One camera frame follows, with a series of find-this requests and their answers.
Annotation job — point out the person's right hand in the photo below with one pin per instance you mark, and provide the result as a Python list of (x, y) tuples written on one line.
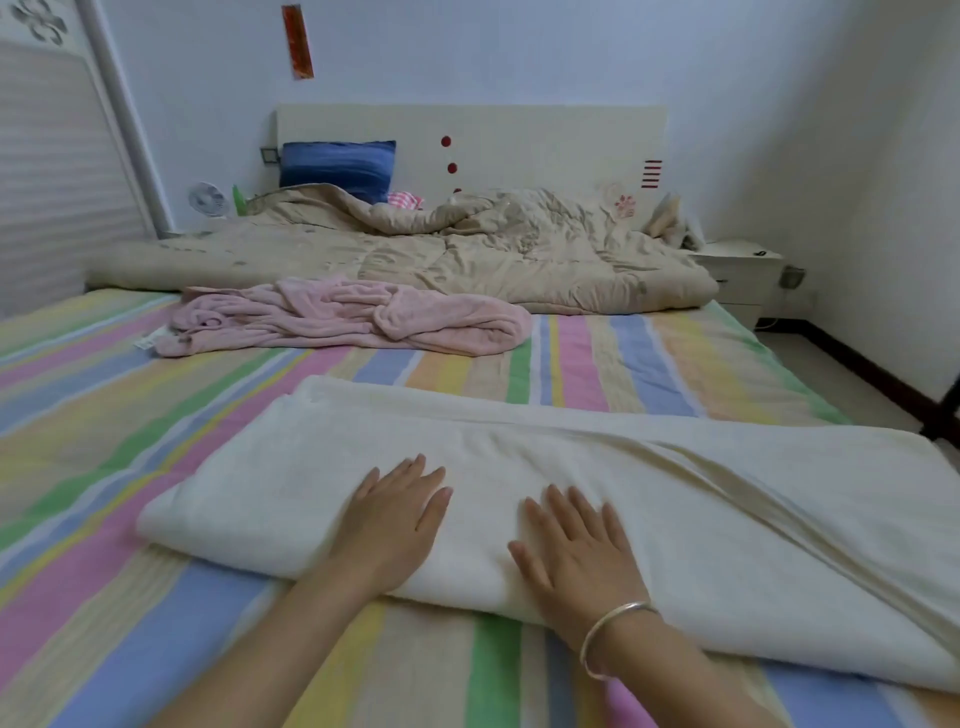
[(578, 563)]

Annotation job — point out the person's left hand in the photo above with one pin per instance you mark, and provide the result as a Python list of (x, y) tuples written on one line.
[(390, 522)]

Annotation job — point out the cream fleece blanket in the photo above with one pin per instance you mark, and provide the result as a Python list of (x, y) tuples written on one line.
[(750, 495)]

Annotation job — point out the pink fleece blanket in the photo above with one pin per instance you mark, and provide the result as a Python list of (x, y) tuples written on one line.
[(345, 315)]

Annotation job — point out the person's left forearm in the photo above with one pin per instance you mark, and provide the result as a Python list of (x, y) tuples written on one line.
[(255, 660)]

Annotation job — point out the striped pastel bed sheet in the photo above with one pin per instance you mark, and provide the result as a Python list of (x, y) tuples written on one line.
[(120, 435)]

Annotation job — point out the beige quilt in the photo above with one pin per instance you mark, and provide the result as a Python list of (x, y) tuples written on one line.
[(495, 248)]

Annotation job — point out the pink patterned pillow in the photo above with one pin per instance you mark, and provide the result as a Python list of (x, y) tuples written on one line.
[(407, 200)]

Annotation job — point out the white nightstand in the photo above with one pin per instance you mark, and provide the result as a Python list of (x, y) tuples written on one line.
[(743, 278)]

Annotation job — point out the dark brown baseboard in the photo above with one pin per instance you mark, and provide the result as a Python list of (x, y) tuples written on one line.
[(855, 368)]

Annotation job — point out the cream plush toy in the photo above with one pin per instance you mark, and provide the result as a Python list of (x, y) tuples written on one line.
[(672, 222)]

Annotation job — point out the green bottle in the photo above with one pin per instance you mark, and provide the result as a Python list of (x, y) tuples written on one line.
[(240, 200)]

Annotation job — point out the blue pillow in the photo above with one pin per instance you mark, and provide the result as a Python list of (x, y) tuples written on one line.
[(336, 170)]

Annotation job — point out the small white desk fan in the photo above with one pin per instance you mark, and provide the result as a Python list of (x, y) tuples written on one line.
[(207, 197)]

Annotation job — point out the white headboard with red dots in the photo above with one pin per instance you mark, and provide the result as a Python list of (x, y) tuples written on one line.
[(525, 150)]

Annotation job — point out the black clothes rack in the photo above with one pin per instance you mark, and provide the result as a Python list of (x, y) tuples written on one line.
[(945, 413)]

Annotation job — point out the black wall plug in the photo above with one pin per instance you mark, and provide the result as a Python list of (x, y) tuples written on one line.
[(792, 278)]

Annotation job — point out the wall switch plate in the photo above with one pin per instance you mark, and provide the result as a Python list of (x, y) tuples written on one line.
[(270, 155)]

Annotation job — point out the red wall hanging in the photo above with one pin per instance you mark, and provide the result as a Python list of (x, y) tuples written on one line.
[(297, 41)]

